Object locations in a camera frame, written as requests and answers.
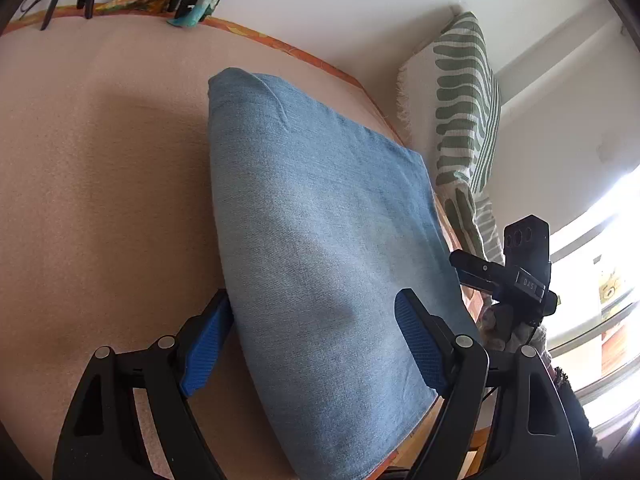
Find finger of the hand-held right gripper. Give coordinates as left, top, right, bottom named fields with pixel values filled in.
left=448, top=250, right=511, bottom=303

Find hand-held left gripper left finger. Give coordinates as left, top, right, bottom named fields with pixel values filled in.
left=52, top=288, right=234, bottom=480

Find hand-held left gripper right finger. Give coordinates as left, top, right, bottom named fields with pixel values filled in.
left=394, top=288, right=582, bottom=480

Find light blue denim pants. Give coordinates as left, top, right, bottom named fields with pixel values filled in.
left=207, top=67, right=482, bottom=480

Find person's right hand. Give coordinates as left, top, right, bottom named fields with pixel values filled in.
left=479, top=304, right=547, bottom=357

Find yellow printed sticker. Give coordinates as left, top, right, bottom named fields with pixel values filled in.
left=596, top=259, right=628, bottom=306

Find window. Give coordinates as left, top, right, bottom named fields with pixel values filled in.
left=545, top=160, right=640, bottom=413

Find green patterned white pillow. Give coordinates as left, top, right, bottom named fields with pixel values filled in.
left=397, top=10, right=507, bottom=267

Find peach blanket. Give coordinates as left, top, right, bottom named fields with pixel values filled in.
left=0, top=12, right=407, bottom=480

